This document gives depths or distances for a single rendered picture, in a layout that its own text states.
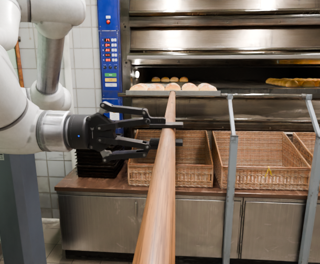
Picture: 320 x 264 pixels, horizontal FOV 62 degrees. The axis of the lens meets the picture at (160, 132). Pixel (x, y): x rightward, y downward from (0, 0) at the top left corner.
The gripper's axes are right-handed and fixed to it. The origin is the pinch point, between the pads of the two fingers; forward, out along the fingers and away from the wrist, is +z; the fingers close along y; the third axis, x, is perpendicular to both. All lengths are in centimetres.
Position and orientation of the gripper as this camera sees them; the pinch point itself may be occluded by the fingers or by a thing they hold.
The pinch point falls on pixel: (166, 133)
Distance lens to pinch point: 56.9
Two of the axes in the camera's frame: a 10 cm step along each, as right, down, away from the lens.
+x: -0.6, 2.3, -9.7
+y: -0.1, 9.7, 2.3
